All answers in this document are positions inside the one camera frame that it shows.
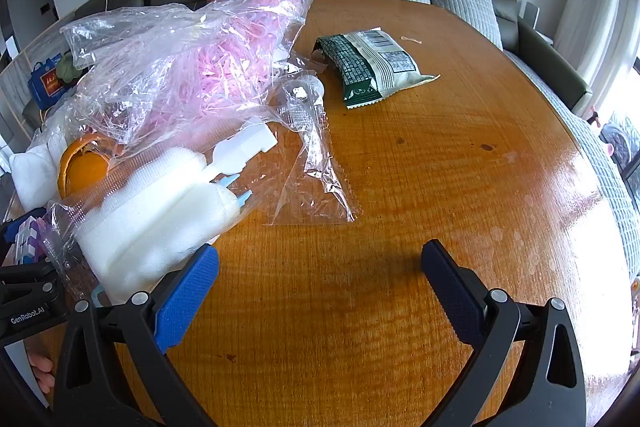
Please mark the blue shopping bag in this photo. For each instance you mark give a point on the blue shopping bag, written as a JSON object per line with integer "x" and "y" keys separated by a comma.
{"x": 46, "y": 79}

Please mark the black wall switch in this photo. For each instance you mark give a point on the black wall switch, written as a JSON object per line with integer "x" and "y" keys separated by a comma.
{"x": 46, "y": 9}

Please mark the large grey quilted pillow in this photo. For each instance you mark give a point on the large grey quilted pillow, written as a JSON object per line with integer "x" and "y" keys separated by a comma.
{"x": 470, "y": 9}

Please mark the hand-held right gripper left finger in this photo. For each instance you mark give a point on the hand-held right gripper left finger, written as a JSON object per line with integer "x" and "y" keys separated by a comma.
{"x": 192, "y": 292}

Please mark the purple white small box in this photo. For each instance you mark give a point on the purple white small box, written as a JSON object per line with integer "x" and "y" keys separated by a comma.
{"x": 29, "y": 237}

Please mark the grey quilted sofa cover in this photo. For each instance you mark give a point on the grey quilted sofa cover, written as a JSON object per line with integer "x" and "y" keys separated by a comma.
{"x": 590, "y": 157}

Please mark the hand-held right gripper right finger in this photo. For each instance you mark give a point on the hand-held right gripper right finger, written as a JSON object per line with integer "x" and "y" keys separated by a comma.
{"x": 450, "y": 292}

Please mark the orange peel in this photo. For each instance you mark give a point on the orange peel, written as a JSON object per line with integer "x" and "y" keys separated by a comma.
{"x": 75, "y": 167}

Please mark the white curtain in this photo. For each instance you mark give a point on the white curtain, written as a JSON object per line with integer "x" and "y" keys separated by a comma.
{"x": 590, "y": 2}

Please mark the crumpled clear plastic wrapper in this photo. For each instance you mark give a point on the crumpled clear plastic wrapper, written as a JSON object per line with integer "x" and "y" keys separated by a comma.
{"x": 305, "y": 112}

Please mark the small tan paper strip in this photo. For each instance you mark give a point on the small tan paper strip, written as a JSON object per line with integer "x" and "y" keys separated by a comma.
{"x": 412, "y": 39}

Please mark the white foam block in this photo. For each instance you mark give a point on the white foam block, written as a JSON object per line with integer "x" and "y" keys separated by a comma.
{"x": 160, "y": 217}

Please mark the flat clear plastic bag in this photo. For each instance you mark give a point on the flat clear plastic bag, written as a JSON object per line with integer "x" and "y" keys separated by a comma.
{"x": 320, "y": 202}

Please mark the green hat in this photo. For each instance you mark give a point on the green hat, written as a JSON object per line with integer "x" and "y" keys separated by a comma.
{"x": 70, "y": 69}

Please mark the light blue plastic clip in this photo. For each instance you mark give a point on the light blue plastic clip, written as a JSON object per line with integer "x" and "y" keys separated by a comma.
{"x": 235, "y": 192}

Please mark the clear bag of pink shreds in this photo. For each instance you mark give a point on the clear bag of pink shreds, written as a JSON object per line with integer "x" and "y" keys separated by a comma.
{"x": 200, "y": 57}

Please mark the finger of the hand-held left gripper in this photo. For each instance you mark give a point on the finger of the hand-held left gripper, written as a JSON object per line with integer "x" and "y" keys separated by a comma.
{"x": 30, "y": 276}

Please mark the white foam sheet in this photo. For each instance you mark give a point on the white foam sheet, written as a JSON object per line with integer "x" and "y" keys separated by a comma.
{"x": 32, "y": 172}

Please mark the green white snack packet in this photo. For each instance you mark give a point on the green white snack packet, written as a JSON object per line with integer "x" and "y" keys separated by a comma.
{"x": 380, "y": 67}

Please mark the person's left hand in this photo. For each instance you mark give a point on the person's left hand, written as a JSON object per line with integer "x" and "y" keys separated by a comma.
{"x": 41, "y": 369}

